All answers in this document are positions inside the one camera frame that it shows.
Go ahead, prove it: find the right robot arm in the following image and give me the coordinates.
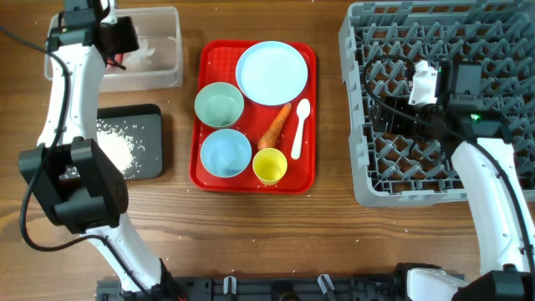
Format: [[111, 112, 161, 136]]
[[366, 59, 534, 300]]

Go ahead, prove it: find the black plastic tray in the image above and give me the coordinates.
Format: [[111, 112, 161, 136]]
[[96, 104, 163, 181]]

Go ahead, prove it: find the light blue plate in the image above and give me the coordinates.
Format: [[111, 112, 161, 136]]
[[235, 41, 308, 106]]

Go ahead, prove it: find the red candy wrapper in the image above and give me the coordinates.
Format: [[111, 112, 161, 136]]
[[107, 54, 124, 68]]

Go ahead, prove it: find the left black cable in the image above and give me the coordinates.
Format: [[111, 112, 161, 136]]
[[0, 24, 151, 301]]

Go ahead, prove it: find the red serving tray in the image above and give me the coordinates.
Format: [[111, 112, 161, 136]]
[[189, 40, 317, 194]]

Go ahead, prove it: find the orange carrot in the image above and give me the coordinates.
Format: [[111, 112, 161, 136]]
[[257, 103, 292, 150]]

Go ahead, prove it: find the black cable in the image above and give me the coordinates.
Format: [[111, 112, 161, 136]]
[[0, 24, 151, 301], [361, 54, 535, 273]]

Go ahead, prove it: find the clear plastic bin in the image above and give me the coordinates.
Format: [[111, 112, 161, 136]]
[[43, 6, 185, 94]]

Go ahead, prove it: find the light blue bowl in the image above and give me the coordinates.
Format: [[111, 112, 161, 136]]
[[200, 129, 252, 178]]

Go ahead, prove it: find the white rice pile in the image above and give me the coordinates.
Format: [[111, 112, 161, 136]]
[[60, 119, 147, 181]]

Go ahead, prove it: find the right black cable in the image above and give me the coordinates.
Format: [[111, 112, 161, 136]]
[[361, 54, 535, 273]]

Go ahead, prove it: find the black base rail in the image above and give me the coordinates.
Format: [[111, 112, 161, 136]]
[[94, 273, 465, 301]]

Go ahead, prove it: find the yellow plastic cup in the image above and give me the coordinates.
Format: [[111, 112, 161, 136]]
[[252, 148, 288, 186]]

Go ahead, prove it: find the grey dishwasher rack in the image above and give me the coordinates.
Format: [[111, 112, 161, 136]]
[[339, 1, 534, 207]]

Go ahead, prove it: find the white plastic spoon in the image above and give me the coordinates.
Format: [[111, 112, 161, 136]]
[[291, 99, 311, 160]]

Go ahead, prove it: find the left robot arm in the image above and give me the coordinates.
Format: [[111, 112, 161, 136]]
[[18, 0, 186, 300]]

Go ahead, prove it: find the mint green bowl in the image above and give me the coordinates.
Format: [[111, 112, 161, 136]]
[[194, 82, 245, 129]]

